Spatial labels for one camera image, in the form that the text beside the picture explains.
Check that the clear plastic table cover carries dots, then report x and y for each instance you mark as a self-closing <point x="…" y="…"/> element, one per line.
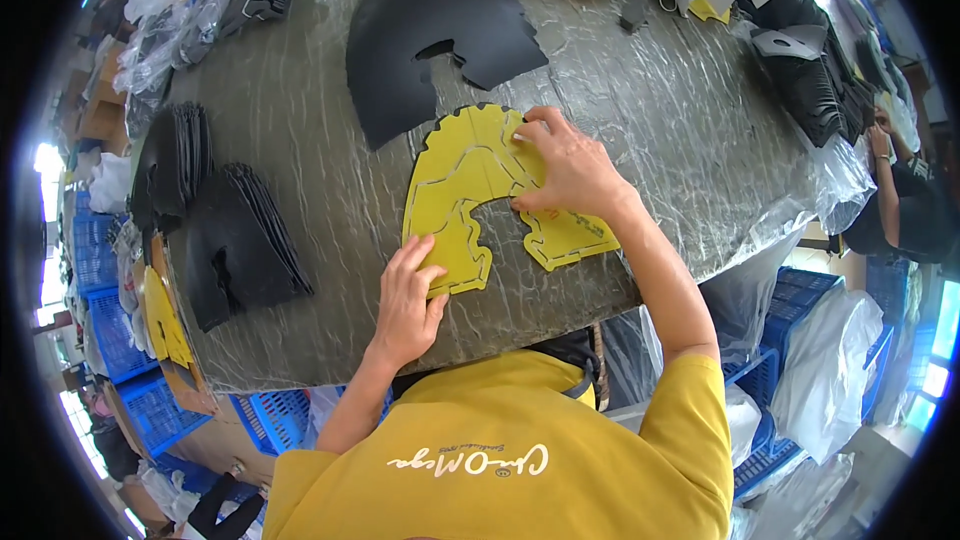
<point x="844" y="180"/>

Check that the yellow curved cutting template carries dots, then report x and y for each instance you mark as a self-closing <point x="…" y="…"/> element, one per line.
<point x="465" y="172"/>

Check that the person's body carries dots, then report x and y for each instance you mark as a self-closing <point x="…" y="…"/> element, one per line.
<point x="495" y="457"/>

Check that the stack of blue crates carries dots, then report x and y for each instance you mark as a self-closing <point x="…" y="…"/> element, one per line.
<point x="112" y="330"/>

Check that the small white plastic bag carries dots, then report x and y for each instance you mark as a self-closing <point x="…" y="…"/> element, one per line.
<point x="110" y="184"/>

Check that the heap of black cut pieces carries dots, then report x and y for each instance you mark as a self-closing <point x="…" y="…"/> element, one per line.
<point x="810" y="94"/>

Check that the yellow templates in carton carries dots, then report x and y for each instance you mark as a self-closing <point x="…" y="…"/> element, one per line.
<point x="161" y="322"/>

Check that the row of blue crates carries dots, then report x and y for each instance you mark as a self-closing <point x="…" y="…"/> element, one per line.
<point x="795" y="296"/>

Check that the grey cut piece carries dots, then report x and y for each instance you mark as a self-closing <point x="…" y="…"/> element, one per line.
<point x="787" y="43"/>

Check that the large black curved sheet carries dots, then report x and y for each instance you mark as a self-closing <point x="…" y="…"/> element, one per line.
<point x="420" y="7"/>

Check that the person's right hand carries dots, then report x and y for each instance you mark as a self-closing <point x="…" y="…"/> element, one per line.
<point x="577" y="169"/>

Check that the clear bags of black parts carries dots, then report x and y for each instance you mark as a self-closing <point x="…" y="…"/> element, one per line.
<point x="161" y="45"/>

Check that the brown cardboard carton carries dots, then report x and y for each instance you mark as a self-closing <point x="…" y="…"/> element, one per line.
<point x="184" y="390"/>

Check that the small yellow piece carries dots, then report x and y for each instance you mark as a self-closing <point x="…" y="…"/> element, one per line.
<point x="709" y="11"/>

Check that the pile of cardboard boxes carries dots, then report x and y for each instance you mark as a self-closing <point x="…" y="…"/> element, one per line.
<point x="101" y="116"/>

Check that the small black scrap piece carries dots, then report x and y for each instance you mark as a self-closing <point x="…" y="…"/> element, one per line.
<point x="634" y="15"/>

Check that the large white plastic bag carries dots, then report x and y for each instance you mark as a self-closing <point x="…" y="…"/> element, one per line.
<point x="825" y="367"/>

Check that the stack of black cut pieces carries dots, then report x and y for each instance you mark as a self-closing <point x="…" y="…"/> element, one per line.
<point x="176" y="165"/>
<point x="240" y="255"/>

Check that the person's left hand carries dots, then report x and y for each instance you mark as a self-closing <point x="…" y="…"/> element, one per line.
<point x="405" y="315"/>

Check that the black bag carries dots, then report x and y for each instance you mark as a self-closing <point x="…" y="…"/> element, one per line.
<point x="566" y="352"/>

